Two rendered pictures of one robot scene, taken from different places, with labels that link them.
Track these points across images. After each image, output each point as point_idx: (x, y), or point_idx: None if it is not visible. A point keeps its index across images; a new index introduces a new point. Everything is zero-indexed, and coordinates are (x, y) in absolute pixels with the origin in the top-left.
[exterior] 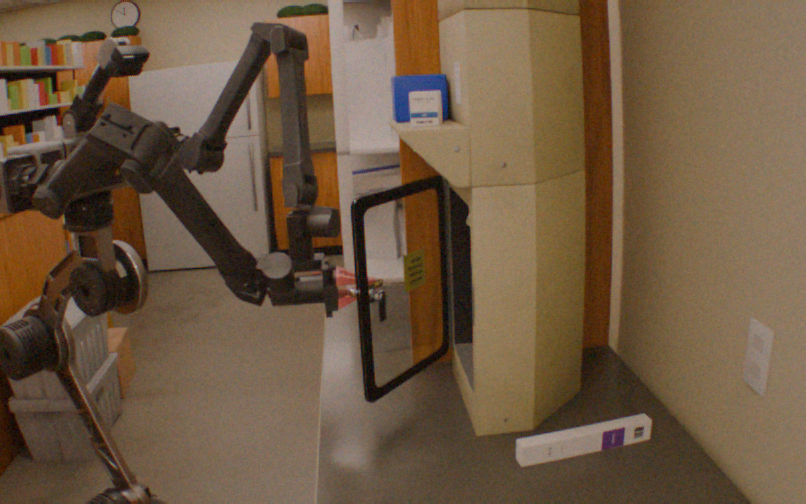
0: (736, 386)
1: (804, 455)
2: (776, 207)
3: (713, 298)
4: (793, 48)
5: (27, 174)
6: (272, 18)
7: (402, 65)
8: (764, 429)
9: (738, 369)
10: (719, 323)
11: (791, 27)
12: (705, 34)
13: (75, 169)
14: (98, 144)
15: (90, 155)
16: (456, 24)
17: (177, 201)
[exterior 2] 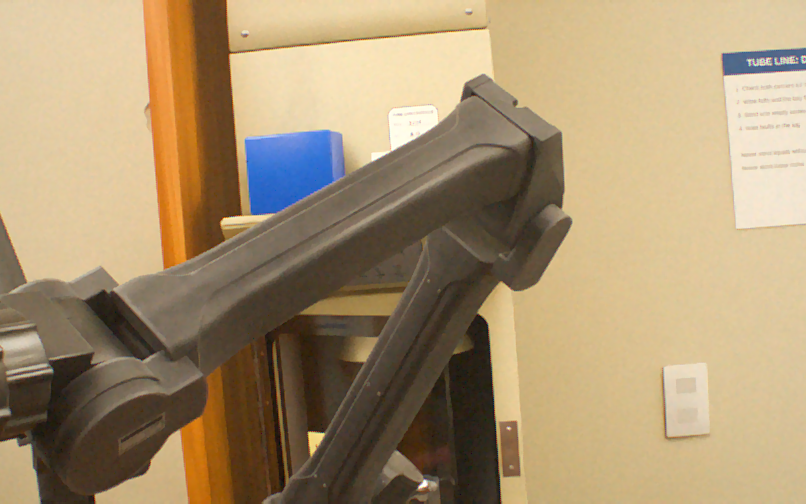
0: (650, 453)
1: (788, 449)
2: (680, 243)
3: (572, 382)
4: (690, 88)
5: (31, 325)
6: None
7: (178, 126)
8: (717, 465)
9: (648, 433)
10: (593, 404)
11: (686, 69)
12: (516, 84)
13: (358, 255)
14: (544, 162)
15: (454, 202)
16: (423, 50)
17: (471, 319)
